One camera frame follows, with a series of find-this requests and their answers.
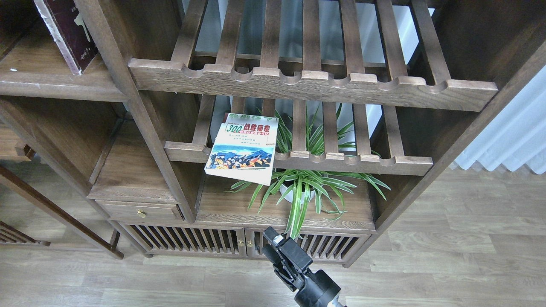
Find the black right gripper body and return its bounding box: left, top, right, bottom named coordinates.
left=293, top=269, right=342, bottom=307

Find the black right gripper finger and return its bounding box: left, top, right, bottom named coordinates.
left=262, top=245, right=295, bottom=291
left=264, top=226, right=313, bottom=275

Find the maroon hardcover book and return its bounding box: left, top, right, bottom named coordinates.
left=34, top=0, right=98, bottom=75

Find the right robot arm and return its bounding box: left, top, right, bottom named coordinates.
left=262, top=226, right=341, bottom=307

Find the right slatted cabinet door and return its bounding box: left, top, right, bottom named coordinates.
left=244, top=229, right=370, bottom=263

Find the slatted cabinet door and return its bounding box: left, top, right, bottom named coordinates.
left=124, top=224, right=247, bottom=258
left=244, top=229, right=370, bottom=263

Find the white plant pot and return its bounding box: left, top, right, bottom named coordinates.
left=279, top=181, right=316, bottom=204

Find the green spider plant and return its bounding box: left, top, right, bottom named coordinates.
left=258, top=103, right=391, bottom=240

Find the colorful illustrated paperback book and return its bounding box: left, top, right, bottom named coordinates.
left=204, top=113, right=279, bottom=186

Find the left slatted cabinet door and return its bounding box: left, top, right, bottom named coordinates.
left=124, top=224, right=247, bottom=258

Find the dark wooden bookshelf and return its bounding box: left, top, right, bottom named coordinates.
left=1, top=0, right=545, bottom=267

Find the wooden drawer with brass knob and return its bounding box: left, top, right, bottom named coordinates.
left=96, top=200, right=183, bottom=221

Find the white pleated curtain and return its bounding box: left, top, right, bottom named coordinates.
left=449, top=67, right=546, bottom=174

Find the dark wooden side furniture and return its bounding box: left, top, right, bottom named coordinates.
left=1, top=124, right=123, bottom=259

